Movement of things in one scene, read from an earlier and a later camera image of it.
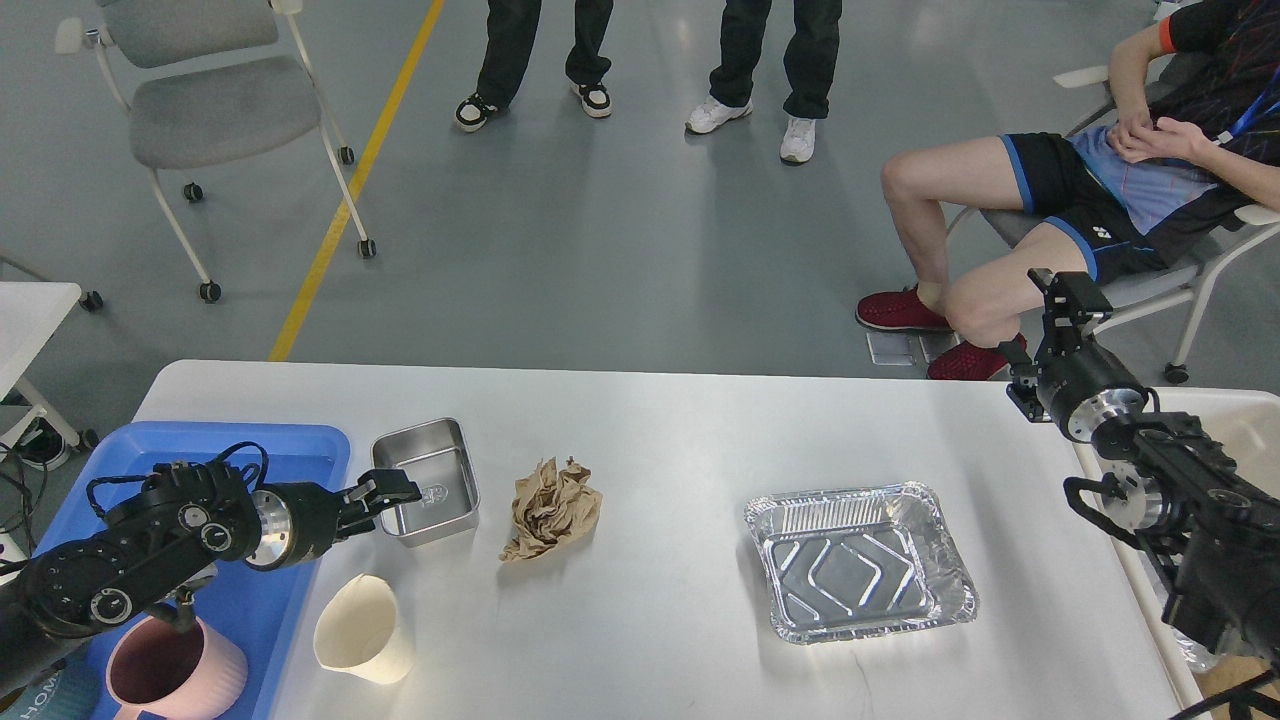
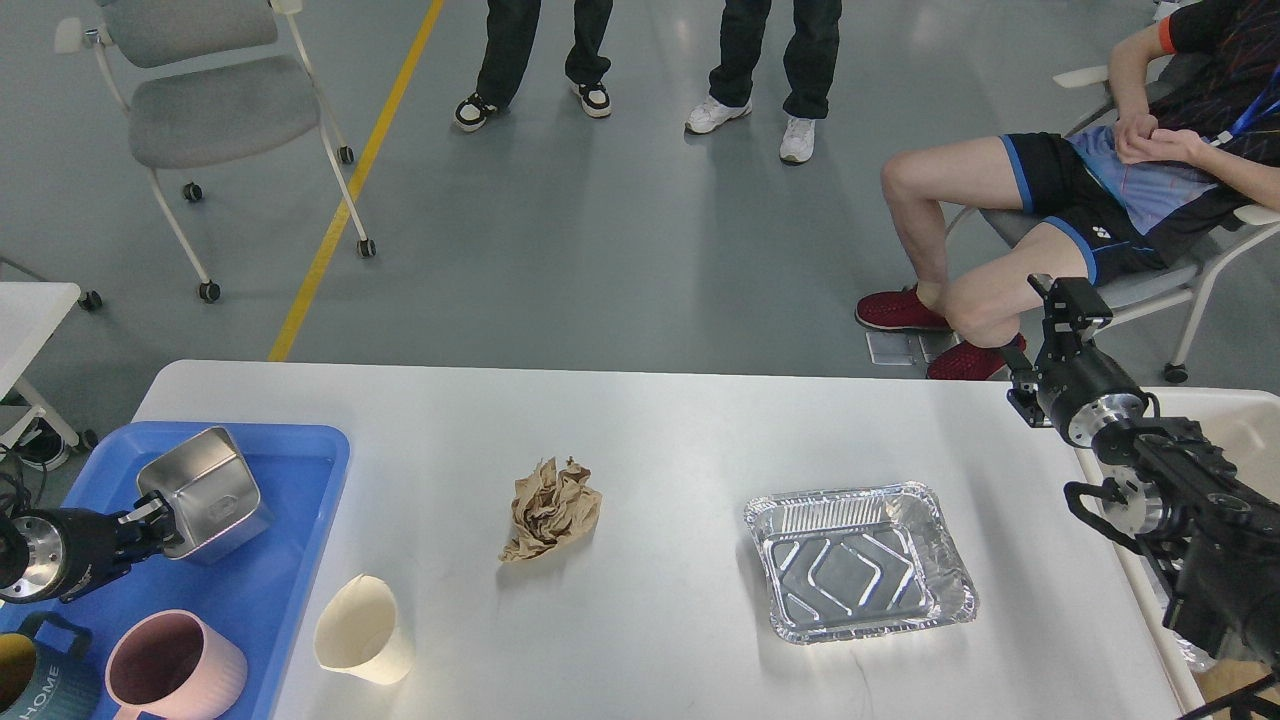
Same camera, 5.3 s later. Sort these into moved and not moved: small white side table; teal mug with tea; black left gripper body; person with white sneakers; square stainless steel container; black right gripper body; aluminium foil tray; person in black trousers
Moved: square stainless steel container; black left gripper body
Not moved: person in black trousers; small white side table; aluminium foil tray; teal mug with tea; person with white sneakers; black right gripper body
